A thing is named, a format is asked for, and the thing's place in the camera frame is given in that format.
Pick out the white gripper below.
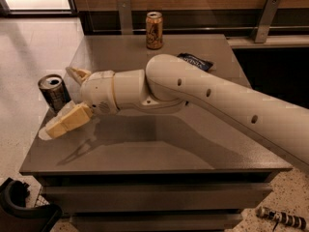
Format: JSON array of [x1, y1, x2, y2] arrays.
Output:
[[39, 67, 119, 140]]

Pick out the silver blue redbull can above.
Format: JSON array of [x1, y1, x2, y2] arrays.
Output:
[[38, 74, 70, 113]]

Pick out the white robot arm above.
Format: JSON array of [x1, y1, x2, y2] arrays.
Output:
[[39, 54, 309, 171]]

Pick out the black curved robot base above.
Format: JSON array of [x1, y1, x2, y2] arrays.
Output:
[[0, 178, 63, 232]]

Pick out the gold beverage can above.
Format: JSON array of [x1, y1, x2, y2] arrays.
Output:
[[146, 12, 163, 49]]

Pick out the grey drawer cabinet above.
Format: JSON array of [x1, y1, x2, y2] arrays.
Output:
[[18, 33, 294, 232]]

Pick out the blue kettle chips bag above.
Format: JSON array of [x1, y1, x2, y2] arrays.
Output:
[[177, 53, 213, 72]]

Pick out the black white striped rod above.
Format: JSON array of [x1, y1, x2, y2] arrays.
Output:
[[256, 206, 309, 232]]

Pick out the left grey metal bracket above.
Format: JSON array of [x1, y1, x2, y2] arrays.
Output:
[[117, 0, 133, 35]]

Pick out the grey metal bracket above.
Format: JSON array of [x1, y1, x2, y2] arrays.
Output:
[[117, 0, 133, 35], [254, 0, 281, 44]]

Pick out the right grey metal bracket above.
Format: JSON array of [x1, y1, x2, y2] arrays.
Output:
[[254, 0, 281, 44]]

